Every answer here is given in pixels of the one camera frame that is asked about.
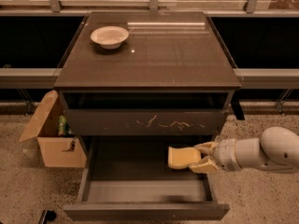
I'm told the open cardboard box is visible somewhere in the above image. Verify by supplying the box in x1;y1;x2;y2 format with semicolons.
20;91;87;168

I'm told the black object on floor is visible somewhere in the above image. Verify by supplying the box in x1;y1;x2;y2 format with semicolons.
38;210;57;224

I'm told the scratched grey top drawer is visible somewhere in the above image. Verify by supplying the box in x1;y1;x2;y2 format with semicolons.
64;109;227;136

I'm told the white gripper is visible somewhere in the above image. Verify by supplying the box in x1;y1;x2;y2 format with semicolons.
188;139;241;174

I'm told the green snack bag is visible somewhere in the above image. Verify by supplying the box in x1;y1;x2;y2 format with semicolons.
57;115;73;136

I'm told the yellow sponge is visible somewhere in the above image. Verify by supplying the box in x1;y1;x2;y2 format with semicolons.
168;147;201;170

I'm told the metal window railing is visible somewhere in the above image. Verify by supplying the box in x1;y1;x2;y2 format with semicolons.
1;0;299;89

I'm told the white bowl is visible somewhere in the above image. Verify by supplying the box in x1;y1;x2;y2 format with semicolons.
91;26;129;49

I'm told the open grey middle drawer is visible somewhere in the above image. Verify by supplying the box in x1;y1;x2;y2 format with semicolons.
64;136;229;221

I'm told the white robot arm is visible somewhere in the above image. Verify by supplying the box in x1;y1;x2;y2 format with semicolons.
188;127;299;174

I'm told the dark grey drawer cabinet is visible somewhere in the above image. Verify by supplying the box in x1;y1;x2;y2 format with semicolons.
53;10;242;147

